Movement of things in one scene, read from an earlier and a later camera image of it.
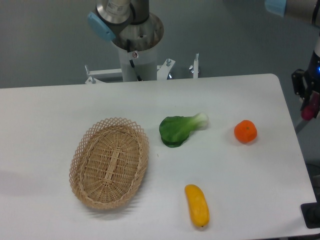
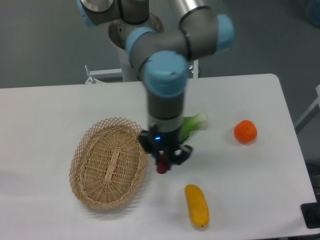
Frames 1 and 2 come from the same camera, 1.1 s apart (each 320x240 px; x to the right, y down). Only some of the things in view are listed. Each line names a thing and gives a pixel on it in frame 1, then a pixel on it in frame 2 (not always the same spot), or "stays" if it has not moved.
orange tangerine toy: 245,131 stays
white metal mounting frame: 162,71 stays
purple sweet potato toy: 309,111 → 162,167
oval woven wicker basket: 109,163 stays
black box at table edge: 311,213 stays
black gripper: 313,72 → 155,140
